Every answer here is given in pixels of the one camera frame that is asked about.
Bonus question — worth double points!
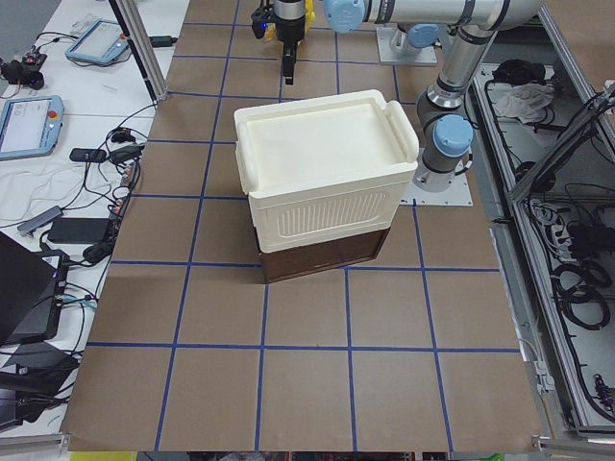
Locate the white crumpled cloth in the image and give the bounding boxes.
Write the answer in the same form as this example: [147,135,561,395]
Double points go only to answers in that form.
[494,83,554,124]

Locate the wooden drawer cabinet frame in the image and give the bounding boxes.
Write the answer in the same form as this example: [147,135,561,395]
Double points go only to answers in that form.
[257,228,390,283]

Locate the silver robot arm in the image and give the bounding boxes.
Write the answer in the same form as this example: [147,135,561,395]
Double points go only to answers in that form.
[324,1,543,192]

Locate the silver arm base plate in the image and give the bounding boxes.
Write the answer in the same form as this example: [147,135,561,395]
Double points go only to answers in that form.
[400,173,474,207]

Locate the grey usb hub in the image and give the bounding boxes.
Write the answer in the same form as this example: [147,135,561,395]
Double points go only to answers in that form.
[17,206,63,235]

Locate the lower blue teach pendant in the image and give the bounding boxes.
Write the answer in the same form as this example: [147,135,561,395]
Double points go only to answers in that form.
[1,95,64,161]

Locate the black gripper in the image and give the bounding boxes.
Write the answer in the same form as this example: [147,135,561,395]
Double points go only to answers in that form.
[274,0,307,85]

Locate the aluminium frame post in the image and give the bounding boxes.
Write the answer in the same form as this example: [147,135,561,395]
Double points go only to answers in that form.
[109,0,168,105]

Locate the black power adapter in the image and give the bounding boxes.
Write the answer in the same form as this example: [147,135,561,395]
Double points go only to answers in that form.
[48,217,109,244]

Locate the cream plastic storage box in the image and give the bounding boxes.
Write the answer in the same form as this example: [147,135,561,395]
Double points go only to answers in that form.
[234,90,419,253]

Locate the coiled black cables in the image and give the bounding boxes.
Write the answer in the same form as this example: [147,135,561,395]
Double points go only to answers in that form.
[550,262,613,332]

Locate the black laptop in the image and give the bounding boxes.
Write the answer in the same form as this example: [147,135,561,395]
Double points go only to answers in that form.
[1,234,68,346]

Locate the blue teach pendant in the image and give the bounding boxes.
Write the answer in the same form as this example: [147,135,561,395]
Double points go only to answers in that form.
[64,19,129,66]
[1,95,64,161]

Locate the upper blue teach pendant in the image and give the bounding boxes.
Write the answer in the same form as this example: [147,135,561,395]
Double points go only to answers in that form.
[64,19,129,66]

